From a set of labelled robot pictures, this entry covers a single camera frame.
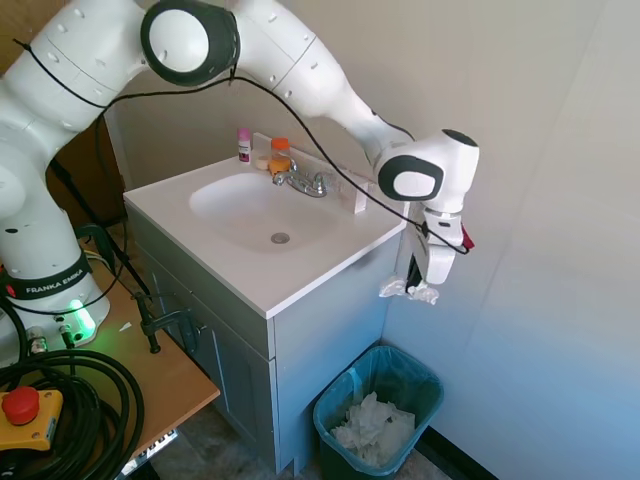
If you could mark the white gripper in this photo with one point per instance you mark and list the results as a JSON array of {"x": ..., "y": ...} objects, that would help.
[{"x": 439, "y": 255}]

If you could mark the white tissue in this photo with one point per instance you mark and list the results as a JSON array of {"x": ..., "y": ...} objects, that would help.
[{"x": 400, "y": 287}]

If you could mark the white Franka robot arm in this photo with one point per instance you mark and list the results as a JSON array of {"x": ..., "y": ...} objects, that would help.
[{"x": 310, "y": 75}]

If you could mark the teal lined trash bin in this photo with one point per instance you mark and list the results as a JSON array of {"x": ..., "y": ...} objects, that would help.
[{"x": 340, "y": 400}]

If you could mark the grey vanity cabinet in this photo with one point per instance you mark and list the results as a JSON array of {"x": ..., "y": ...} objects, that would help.
[{"x": 320, "y": 340}]

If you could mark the chrome sink drain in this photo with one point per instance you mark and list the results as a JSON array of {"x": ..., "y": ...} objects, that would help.
[{"x": 280, "y": 238}]

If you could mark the pile of used white tissues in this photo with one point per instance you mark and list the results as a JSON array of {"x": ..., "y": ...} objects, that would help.
[{"x": 372, "y": 422}]

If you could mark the clear jar with orange lid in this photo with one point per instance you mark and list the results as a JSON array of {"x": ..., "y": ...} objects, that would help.
[{"x": 280, "y": 149}]

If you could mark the small round white container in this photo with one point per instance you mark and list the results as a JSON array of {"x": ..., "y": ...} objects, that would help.
[{"x": 261, "y": 163}]

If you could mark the white vanity sink top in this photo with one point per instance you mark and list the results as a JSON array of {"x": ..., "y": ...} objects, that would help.
[{"x": 225, "y": 270}]

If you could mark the pink capped deodorant stick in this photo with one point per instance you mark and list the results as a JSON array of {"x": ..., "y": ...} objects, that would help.
[{"x": 244, "y": 147}]

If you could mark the black C clamp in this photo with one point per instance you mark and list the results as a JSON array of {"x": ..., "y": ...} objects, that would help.
[{"x": 167, "y": 322}]

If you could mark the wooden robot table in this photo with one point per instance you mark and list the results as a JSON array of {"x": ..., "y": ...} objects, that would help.
[{"x": 165, "y": 380}]

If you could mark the yellow emergency stop box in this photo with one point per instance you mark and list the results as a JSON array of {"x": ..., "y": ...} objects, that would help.
[{"x": 35, "y": 417}]

